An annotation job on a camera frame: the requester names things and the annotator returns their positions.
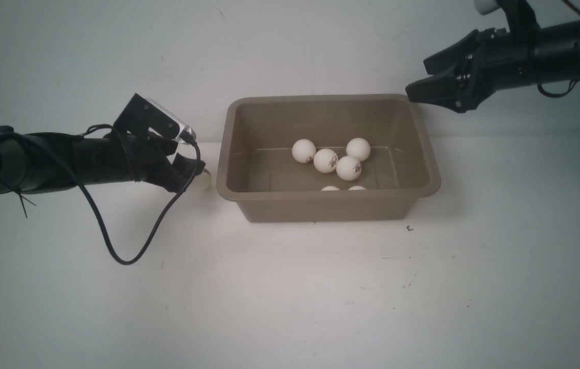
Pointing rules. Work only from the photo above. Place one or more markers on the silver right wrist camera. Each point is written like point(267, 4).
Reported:
point(485, 7)

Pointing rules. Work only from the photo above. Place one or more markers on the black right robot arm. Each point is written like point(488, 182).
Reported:
point(557, 57)

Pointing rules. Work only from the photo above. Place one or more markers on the plain white front ball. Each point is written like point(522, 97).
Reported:
point(358, 148)

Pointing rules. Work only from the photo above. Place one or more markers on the white ball with printed logo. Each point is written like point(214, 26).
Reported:
point(303, 151)

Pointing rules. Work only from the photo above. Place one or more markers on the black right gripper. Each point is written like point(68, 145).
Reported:
point(493, 60)

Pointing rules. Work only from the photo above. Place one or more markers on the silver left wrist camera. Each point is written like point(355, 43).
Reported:
point(172, 127)

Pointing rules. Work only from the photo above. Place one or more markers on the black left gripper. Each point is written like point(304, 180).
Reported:
point(147, 151)

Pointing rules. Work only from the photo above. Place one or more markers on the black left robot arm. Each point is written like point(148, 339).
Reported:
point(51, 162)

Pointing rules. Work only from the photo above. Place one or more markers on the beige plastic bin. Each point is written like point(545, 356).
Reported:
point(257, 172)

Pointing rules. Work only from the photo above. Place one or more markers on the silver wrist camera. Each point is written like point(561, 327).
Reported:
point(485, 7)
point(172, 127)

